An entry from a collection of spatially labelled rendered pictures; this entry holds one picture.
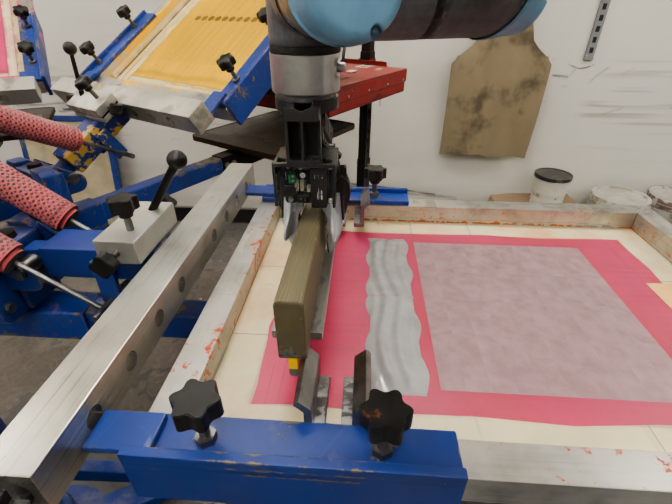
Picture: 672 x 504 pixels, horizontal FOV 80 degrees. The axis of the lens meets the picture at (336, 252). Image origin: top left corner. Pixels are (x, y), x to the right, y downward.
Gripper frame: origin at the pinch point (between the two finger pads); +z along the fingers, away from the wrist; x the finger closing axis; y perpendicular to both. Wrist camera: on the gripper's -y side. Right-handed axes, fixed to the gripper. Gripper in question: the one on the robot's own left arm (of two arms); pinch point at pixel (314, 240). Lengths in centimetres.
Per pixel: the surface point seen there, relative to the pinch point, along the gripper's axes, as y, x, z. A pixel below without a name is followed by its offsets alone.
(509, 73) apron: -193, 85, 4
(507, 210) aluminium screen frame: -25.4, 35.7, 6.5
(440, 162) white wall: -200, 56, 57
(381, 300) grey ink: 1.3, 10.0, 9.3
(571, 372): 13.2, 32.9, 9.8
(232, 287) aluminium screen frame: 3.6, -11.7, 6.3
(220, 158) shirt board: -70, -38, 13
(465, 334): 7.4, 21.3, 9.8
